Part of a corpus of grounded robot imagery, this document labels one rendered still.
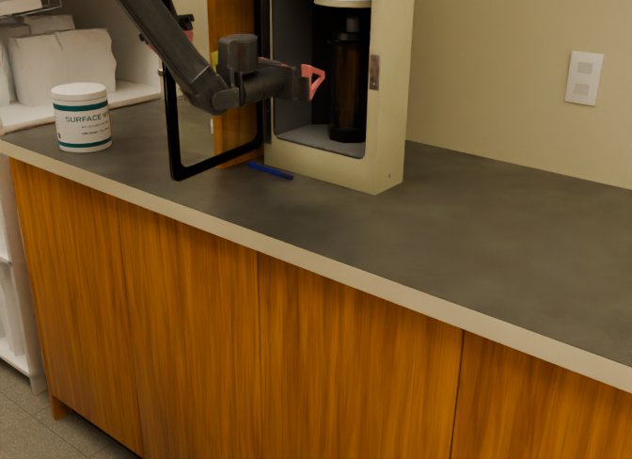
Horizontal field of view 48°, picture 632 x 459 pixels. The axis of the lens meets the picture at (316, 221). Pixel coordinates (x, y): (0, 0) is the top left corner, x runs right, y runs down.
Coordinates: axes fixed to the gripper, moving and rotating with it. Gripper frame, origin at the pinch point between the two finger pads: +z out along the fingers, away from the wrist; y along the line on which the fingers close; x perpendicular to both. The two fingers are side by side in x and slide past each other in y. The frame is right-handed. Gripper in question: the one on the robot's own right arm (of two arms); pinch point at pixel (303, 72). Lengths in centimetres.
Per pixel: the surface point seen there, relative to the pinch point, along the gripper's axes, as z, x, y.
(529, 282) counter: -10, 25, -56
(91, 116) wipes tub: -15, 15, 55
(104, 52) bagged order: 31, 14, 114
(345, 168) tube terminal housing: 5.8, 21.2, -6.5
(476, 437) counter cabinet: -22, 50, -55
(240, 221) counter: -22.8, 24.4, -2.5
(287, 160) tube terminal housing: 5.7, 22.8, 10.2
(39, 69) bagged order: 7, 15, 114
